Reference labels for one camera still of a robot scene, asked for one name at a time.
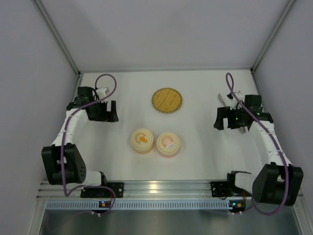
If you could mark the aluminium front rail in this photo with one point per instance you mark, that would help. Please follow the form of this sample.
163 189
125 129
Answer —
154 190

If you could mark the orange lunch container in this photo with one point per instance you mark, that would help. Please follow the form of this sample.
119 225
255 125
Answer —
142 150

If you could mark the metal tongs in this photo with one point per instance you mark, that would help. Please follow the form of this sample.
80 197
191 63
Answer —
221 100

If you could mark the perforated cable duct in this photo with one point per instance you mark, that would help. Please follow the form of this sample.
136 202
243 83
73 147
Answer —
140 205

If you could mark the right aluminium frame post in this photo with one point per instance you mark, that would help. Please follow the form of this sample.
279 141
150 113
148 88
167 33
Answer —
273 34

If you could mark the left aluminium frame post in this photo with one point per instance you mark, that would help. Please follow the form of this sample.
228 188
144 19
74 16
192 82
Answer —
56 35

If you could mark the aluminium frame post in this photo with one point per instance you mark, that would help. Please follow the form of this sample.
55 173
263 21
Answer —
56 35
273 34

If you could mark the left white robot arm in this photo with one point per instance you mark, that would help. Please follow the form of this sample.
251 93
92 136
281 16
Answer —
84 108

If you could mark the cream lid pink handle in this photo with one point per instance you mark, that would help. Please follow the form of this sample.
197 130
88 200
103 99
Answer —
168 142

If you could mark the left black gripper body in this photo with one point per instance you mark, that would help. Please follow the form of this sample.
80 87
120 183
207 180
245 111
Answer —
107 117

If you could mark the pink lunch container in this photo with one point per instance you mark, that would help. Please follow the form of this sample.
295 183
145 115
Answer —
168 154

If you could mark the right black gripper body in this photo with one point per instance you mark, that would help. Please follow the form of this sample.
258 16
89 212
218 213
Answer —
225 120

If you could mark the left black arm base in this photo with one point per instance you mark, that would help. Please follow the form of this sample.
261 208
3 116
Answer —
104 191

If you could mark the round bamboo plate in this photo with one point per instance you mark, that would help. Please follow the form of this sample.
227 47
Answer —
167 100

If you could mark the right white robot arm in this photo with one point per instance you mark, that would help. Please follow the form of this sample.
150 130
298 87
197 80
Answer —
278 181

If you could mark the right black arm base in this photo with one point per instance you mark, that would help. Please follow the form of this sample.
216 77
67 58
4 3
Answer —
225 189

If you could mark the cream lid orange handle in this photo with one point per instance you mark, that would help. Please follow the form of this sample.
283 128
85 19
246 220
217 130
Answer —
142 138

